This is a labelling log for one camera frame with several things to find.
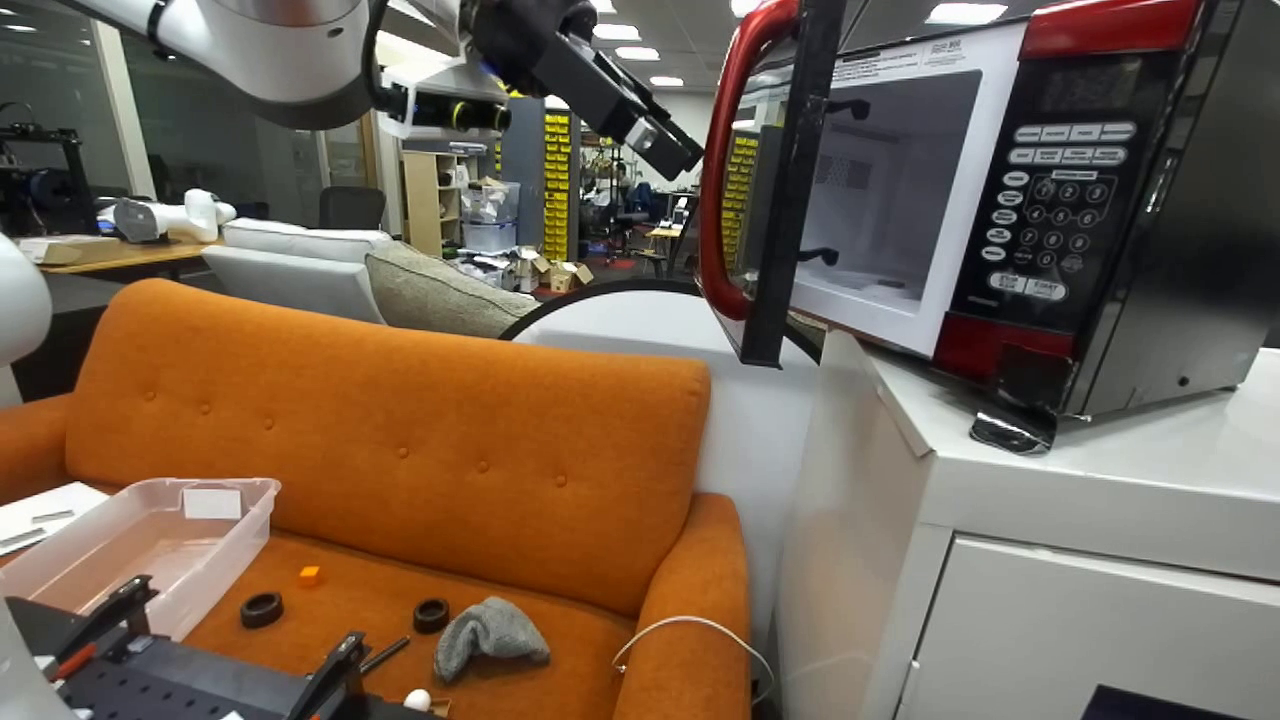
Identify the clear plastic bin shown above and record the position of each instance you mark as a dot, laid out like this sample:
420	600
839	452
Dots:
188	539

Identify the white paper sheet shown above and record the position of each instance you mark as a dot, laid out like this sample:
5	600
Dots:
42	515

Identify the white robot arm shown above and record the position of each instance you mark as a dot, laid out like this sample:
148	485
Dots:
314	62

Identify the red black microwave body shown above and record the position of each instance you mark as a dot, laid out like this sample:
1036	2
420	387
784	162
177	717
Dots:
1075	209

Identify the red microwave door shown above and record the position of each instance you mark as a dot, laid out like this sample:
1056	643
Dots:
759	319

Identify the grey cushion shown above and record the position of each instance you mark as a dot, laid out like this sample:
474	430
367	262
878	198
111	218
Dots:
431	293

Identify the orange fabric sofa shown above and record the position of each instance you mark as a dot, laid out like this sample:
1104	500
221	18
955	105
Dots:
414	467

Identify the white round panel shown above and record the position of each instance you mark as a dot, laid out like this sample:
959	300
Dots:
669	412

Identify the white ball on card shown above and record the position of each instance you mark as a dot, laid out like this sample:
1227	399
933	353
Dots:
419	700

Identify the metal T-shaped tool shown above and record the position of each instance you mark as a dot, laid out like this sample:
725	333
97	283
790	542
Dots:
383	659

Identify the grey crumpled cloth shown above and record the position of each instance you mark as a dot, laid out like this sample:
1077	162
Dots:
489	628

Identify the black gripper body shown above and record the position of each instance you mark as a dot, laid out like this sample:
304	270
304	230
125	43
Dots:
547	50

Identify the white cabinet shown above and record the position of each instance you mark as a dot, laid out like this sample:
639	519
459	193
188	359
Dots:
933	577

